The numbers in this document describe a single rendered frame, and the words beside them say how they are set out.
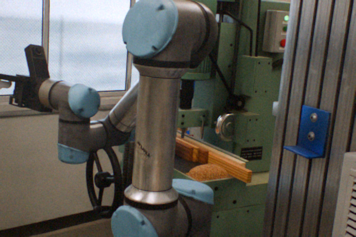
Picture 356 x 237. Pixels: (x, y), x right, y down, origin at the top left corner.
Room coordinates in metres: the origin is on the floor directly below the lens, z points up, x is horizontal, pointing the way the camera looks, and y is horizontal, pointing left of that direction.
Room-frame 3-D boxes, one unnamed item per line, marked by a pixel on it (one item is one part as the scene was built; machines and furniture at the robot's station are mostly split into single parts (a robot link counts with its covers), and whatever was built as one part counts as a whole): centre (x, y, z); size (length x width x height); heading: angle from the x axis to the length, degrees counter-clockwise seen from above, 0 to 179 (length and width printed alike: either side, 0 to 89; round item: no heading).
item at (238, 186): (1.84, 0.03, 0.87); 0.61 x 0.30 x 0.06; 33
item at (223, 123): (1.92, -0.20, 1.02); 0.12 x 0.03 x 0.12; 123
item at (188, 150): (1.88, 0.00, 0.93); 0.20 x 0.02 x 0.05; 33
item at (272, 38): (2.01, -0.37, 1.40); 0.10 x 0.06 x 0.16; 123
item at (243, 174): (1.86, -0.09, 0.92); 0.62 x 0.02 x 0.04; 33
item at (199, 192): (1.11, -0.04, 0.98); 0.13 x 0.12 x 0.14; 142
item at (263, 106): (2.11, -0.27, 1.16); 0.22 x 0.22 x 0.72; 33
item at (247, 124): (1.92, -0.26, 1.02); 0.09 x 0.07 x 0.12; 33
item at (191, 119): (1.96, -0.04, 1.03); 0.14 x 0.07 x 0.09; 123
